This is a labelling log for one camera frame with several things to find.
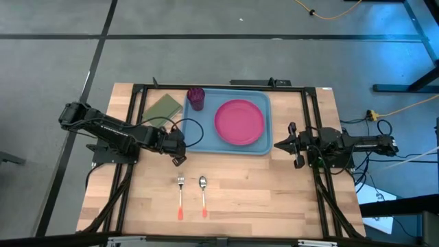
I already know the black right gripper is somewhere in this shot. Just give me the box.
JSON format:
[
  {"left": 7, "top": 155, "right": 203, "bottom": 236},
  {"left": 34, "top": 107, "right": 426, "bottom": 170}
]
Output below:
[{"left": 273, "top": 121, "right": 320, "bottom": 169}]

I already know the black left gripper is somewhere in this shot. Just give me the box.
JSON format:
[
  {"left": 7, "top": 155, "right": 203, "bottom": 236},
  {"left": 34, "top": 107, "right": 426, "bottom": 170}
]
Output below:
[{"left": 158, "top": 126, "right": 188, "bottom": 167}]

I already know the metal fork with orange handle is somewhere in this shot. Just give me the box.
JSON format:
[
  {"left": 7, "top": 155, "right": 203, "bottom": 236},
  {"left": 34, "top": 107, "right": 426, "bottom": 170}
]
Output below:
[{"left": 176, "top": 174, "right": 186, "bottom": 221}]

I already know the metal spoon with orange handle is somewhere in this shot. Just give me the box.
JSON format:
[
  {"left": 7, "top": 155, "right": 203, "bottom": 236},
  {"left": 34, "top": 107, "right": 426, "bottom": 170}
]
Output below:
[{"left": 198, "top": 176, "right": 209, "bottom": 219}]

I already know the purple cup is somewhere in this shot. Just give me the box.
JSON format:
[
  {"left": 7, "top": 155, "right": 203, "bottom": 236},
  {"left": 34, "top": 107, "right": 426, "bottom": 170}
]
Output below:
[{"left": 186, "top": 86, "right": 206, "bottom": 112}]

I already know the pink round plate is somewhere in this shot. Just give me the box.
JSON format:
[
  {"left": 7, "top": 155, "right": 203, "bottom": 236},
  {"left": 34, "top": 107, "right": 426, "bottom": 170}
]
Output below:
[{"left": 213, "top": 99, "right": 265, "bottom": 146}]

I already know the blue plastic tray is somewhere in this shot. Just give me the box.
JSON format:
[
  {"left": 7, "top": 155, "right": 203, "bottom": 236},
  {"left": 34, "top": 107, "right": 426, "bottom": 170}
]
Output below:
[{"left": 180, "top": 88, "right": 274, "bottom": 156}]

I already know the green spiral notebook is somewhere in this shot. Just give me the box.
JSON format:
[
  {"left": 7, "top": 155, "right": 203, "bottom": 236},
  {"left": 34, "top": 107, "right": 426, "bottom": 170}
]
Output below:
[{"left": 141, "top": 93, "right": 184, "bottom": 128}]

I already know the black beam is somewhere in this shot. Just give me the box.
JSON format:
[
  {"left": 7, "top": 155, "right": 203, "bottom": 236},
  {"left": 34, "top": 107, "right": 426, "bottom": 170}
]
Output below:
[{"left": 359, "top": 193, "right": 439, "bottom": 217}]

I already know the pale thin rod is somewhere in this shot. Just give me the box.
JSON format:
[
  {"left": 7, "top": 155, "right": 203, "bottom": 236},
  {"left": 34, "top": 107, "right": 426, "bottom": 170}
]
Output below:
[{"left": 385, "top": 145, "right": 439, "bottom": 169}]

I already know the grey box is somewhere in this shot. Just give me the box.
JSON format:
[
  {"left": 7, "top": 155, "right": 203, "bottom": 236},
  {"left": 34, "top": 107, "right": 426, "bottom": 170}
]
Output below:
[{"left": 421, "top": 211, "right": 439, "bottom": 247}]

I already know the grey floor object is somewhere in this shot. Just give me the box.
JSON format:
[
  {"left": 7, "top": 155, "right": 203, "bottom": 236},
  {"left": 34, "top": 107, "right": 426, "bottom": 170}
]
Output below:
[{"left": 0, "top": 150, "right": 27, "bottom": 166}]

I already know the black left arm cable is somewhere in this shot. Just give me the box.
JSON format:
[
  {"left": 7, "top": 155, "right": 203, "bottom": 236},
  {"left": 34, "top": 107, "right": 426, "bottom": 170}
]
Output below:
[{"left": 137, "top": 116, "right": 205, "bottom": 148}]

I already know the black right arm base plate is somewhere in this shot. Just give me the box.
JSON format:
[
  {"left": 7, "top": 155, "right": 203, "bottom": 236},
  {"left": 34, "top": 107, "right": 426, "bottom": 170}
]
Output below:
[{"left": 306, "top": 147, "right": 355, "bottom": 169}]

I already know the black aluminium table frame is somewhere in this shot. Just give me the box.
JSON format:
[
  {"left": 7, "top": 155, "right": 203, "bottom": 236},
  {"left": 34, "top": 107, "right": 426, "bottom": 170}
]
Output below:
[{"left": 77, "top": 77, "right": 366, "bottom": 241}]

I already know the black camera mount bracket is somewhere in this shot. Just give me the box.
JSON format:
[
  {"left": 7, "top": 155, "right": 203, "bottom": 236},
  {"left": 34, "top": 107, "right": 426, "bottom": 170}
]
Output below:
[{"left": 228, "top": 77, "right": 292, "bottom": 87}]

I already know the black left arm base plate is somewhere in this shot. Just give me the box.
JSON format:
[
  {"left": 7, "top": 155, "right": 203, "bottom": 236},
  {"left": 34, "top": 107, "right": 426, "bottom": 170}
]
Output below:
[{"left": 85, "top": 143, "right": 140, "bottom": 165}]

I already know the black cable bundle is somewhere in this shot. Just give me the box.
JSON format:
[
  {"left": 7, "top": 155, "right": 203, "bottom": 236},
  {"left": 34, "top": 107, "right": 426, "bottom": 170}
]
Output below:
[
  {"left": 80, "top": 163, "right": 134, "bottom": 235},
  {"left": 313, "top": 167, "right": 366, "bottom": 239}
]

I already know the yellow extension cord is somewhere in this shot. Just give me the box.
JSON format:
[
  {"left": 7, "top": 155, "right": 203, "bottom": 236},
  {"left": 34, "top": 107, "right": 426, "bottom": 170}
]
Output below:
[{"left": 366, "top": 94, "right": 439, "bottom": 121}]

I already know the black looped floor cable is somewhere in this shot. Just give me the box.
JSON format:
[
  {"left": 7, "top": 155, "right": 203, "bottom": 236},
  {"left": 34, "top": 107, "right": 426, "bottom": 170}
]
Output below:
[{"left": 376, "top": 119, "right": 394, "bottom": 137}]

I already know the black desk leg frame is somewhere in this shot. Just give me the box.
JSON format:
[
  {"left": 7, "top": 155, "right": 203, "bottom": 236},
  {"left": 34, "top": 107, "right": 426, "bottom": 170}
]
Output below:
[{"left": 342, "top": 0, "right": 439, "bottom": 94}]

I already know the orange floor cable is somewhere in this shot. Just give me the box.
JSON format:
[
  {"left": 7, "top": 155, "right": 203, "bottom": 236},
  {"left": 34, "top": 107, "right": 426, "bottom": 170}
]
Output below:
[{"left": 294, "top": 0, "right": 364, "bottom": 21}]

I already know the black rail with silver brackets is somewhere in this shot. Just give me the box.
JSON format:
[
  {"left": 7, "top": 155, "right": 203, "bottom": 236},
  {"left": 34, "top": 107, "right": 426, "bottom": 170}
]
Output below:
[{"left": 0, "top": 232, "right": 439, "bottom": 247}]

